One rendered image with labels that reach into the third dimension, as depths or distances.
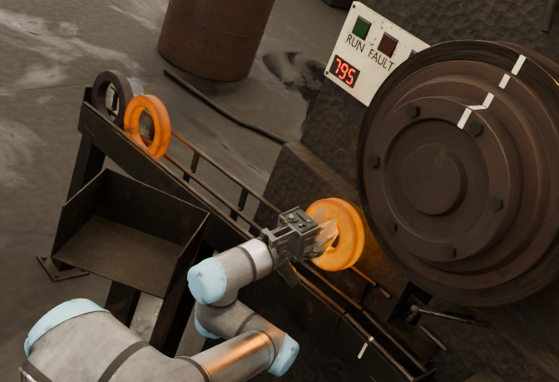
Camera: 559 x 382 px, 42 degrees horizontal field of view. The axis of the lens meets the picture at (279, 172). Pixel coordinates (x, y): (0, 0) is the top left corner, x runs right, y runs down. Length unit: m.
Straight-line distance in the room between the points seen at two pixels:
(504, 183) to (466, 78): 0.20
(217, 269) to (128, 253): 0.38
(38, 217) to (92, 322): 1.67
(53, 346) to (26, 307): 1.29
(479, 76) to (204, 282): 0.60
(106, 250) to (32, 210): 1.12
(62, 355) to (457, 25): 0.94
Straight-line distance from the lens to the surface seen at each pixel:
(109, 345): 1.05
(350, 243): 1.49
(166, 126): 1.97
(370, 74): 1.58
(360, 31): 1.59
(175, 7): 4.23
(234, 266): 1.34
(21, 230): 2.65
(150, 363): 1.04
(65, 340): 1.07
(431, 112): 1.23
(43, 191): 2.86
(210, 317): 1.41
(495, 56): 1.27
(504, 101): 1.22
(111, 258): 1.63
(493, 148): 1.17
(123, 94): 2.10
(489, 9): 1.45
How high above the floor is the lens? 1.59
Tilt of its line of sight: 27 degrees down
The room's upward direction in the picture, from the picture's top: 22 degrees clockwise
